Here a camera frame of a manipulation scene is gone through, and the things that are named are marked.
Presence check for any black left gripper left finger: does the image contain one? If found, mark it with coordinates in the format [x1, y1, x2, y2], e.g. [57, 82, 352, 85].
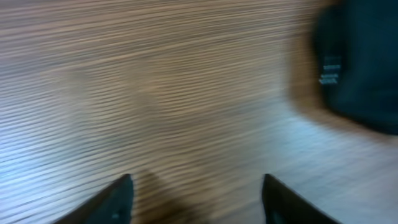
[54, 174, 134, 224]

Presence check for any black polo shirt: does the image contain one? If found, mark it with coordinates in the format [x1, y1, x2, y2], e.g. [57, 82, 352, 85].
[312, 0, 397, 135]

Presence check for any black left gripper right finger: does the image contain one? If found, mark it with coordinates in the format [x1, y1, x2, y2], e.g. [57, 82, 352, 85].
[261, 174, 339, 224]

